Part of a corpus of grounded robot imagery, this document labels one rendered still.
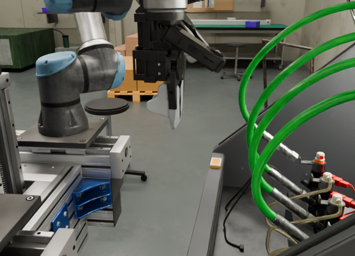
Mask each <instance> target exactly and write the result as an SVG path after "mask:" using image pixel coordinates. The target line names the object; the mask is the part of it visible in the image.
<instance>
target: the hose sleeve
mask: <svg viewBox="0 0 355 256"><path fill-rule="evenodd" d="M261 138H262V139H263V140H265V141H266V142H267V143H269V141H270V140H271V139H272V138H273V136H272V135H271V134H269V133H268V132H266V131H264V133H263V134H262V137H261ZM277 150H278V151H279V152H280V153H282V154H283V155H284V156H286V157H289V156H290V155H291V154H292V150H290V149H289V148H288V147H286V146H285V145H283V144H282V143H281V144H280V145H279V146H278V147H277Z"/></svg>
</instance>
